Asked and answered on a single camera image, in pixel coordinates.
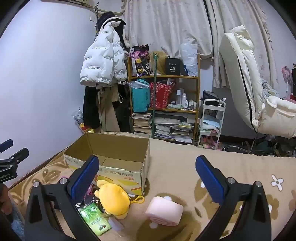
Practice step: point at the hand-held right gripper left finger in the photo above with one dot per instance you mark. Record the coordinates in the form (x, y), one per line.
(84, 178)

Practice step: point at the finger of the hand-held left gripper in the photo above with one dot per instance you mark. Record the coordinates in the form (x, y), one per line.
(5, 145)
(17, 155)

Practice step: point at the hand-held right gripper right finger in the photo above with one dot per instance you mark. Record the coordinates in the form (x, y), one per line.
(209, 180)

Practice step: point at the yellow plush toy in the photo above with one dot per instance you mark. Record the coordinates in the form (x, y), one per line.
(113, 197)

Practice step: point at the printed cardboard box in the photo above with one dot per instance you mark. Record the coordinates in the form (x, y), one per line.
(124, 177)

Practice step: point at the green tissue packet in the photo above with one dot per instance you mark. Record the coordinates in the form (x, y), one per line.
(94, 220)

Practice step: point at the pink roll plush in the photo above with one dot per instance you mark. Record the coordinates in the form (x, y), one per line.
(165, 209)

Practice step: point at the clear plastic packet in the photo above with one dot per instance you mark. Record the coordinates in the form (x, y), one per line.
(115, 223)

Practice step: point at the black tissue packet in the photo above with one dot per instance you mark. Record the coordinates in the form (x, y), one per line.
(92, 199)

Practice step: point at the light blue cloth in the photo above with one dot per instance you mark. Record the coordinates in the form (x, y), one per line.
(209, 122)

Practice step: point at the messy pile of books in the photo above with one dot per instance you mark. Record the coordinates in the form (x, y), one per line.
(175, 131)

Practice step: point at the beige hanging coat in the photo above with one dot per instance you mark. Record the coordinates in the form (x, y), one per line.
(108, 113)

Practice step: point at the black hanging garment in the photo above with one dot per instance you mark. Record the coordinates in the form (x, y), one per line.
(91, 109)

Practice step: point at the white trolley cart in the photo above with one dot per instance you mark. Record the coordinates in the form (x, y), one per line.
(211, 109)

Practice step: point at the neat stack of books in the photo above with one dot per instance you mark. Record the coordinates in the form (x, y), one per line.
(141, 124)

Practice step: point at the wooden shelf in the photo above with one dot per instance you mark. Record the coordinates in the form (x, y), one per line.
(197, 97)

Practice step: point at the row of small bottles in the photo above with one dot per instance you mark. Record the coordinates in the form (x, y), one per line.
(185, 99)

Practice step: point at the green pole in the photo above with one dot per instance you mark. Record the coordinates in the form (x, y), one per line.
(154, 102)

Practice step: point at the teal bag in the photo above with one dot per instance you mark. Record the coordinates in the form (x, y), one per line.
(140, 98)

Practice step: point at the red patterned bag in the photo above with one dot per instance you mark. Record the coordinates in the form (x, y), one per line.
(160, 96)

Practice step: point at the cream padded chair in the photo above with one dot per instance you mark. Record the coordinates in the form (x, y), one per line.
(240, 76)

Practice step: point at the black box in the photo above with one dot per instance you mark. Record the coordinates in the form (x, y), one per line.
(173, 67)

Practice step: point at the white puffer jacket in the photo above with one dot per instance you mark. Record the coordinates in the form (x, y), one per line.
(101, 60)

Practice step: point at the translucent plastic bag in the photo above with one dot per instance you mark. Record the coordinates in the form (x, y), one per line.
(189, 59)

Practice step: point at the blond wig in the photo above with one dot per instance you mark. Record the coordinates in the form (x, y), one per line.
(160, 61)

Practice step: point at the purple printed bag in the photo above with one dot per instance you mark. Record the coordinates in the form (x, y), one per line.
(140, 60)

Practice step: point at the pink fan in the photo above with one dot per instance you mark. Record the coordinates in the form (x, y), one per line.
(286, 75)

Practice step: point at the pale floral curtain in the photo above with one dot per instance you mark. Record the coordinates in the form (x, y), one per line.
(222, 25)
(166, 25)

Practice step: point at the dark hat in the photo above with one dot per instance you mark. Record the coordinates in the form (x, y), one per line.
(105, 18)

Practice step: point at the wall hook rack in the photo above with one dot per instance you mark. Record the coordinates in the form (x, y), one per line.
(99, 9)

